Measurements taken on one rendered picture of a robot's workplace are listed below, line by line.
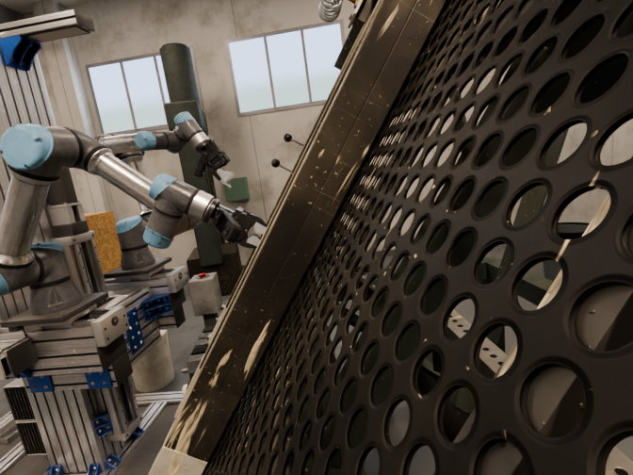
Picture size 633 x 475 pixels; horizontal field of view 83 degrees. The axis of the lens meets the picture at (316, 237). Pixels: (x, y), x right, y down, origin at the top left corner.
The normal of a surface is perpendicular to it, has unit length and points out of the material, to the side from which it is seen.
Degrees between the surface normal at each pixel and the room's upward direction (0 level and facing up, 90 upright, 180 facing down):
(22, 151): 84
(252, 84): 90
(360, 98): 90
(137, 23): 90
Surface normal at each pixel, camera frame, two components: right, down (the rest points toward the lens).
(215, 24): -0.09, 0.21
